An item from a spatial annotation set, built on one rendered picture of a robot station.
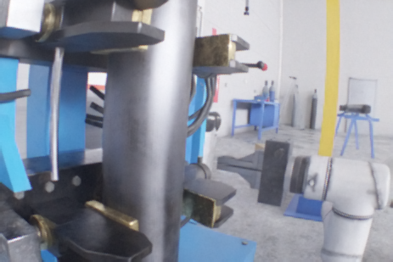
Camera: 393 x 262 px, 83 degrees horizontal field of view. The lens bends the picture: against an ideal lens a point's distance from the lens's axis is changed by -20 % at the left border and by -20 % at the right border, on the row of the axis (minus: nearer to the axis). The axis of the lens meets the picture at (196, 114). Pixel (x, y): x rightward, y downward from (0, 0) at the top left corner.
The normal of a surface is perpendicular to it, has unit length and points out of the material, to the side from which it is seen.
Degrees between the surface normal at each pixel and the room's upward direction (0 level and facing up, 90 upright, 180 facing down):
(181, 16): 90
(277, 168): 90
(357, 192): 90
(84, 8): 90
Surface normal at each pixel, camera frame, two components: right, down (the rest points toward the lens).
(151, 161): 0.36, 0.08
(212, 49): -0.69, -0.01
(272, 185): -0.48, 0.01
